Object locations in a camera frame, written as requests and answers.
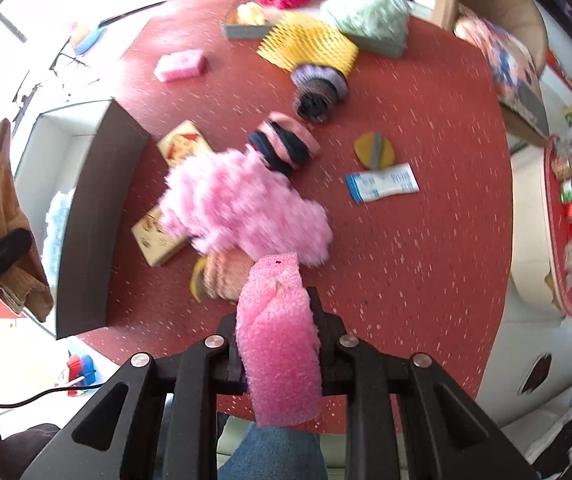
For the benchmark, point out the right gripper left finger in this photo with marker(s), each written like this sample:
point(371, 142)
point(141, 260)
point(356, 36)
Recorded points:
point(229, 371)

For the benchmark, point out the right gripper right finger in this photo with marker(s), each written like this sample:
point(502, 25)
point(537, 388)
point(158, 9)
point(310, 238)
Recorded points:
point(332, 362)

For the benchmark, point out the tan knitted sock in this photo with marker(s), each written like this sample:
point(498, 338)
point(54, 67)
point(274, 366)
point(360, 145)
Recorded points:
point(24, 286)

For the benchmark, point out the pink foam sponge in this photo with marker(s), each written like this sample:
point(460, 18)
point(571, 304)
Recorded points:
point(277, 340)

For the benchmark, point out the pink yellow knitted item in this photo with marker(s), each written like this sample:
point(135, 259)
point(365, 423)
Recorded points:
point(220, 275)

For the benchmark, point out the cream cartoon box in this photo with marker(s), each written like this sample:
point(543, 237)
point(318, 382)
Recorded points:
point(182, 142)
point(156, 246)

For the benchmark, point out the pink fluffy yarn ball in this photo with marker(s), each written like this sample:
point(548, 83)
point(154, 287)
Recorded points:
point(231, 199)

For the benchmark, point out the pink navy striped sock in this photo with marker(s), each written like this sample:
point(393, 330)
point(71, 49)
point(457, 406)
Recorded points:
point(284, 143)

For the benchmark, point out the light blue fluffy item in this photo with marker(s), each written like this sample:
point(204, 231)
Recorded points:
point(56, 220)

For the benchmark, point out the large grey storage box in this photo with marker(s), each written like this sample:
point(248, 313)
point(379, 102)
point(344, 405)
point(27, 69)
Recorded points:
point(94, 147)

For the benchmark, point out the blue white wipe packet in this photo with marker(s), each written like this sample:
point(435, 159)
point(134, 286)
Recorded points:
point(368, 186)

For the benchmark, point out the red table cloth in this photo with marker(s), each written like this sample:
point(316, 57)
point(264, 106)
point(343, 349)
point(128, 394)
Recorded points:
point(417, 272)

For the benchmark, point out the yellow round disc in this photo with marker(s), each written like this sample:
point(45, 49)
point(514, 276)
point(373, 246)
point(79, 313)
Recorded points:
point(374, 151)

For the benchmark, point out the pink foam block on table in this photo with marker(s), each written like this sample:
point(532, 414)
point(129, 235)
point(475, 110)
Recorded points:
point(180, 65)

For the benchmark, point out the orange fabric flower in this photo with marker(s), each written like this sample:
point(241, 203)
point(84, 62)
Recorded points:
point(250, 13)

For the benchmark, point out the yellow foam net sleeve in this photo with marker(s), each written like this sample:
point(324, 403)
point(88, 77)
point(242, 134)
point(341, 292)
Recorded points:
point(299, 38)

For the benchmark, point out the patterned cushion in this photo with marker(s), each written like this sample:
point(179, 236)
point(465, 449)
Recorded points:
point(514, 75)

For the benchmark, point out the mint green mesh pouf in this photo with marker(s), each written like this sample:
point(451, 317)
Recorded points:
point(380, 26)

